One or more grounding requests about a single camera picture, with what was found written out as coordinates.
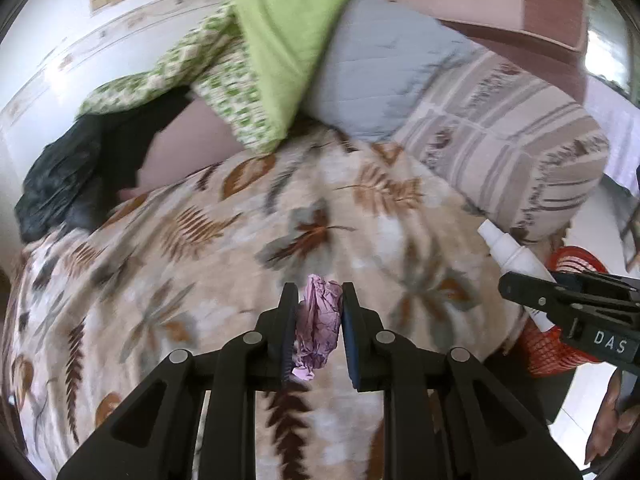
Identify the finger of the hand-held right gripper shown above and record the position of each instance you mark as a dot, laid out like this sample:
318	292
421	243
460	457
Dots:
600	280
540	292

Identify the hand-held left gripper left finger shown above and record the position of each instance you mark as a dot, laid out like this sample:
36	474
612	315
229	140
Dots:
289	345

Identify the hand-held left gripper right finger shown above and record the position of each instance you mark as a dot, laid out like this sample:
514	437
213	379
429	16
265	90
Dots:
351	350

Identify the pink wrapper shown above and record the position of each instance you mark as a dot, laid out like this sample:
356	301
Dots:
317	320

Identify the white spray bottle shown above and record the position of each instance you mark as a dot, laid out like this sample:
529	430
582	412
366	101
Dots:
520	260

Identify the red mesh basket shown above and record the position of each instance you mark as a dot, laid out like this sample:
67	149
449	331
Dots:
550	355

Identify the person's right hand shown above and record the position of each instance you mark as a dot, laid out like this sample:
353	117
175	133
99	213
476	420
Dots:
607	410

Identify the leaf print blanket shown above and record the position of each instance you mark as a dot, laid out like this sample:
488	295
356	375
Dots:
200	270

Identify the striped beige pillow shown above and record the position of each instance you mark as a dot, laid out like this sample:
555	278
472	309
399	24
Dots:
505	145

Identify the mauve bed sheet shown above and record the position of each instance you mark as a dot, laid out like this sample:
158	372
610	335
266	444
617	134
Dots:
195	145

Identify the grey quilted pillow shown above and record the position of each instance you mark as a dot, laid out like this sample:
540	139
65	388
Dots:
380	65

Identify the black puffy jacket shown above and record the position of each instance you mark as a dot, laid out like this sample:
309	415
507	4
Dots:
55	180

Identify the brown wooden headboard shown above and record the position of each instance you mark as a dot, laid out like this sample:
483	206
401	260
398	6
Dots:
500	5

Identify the green patterned quilt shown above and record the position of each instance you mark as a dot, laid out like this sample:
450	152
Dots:
280	45

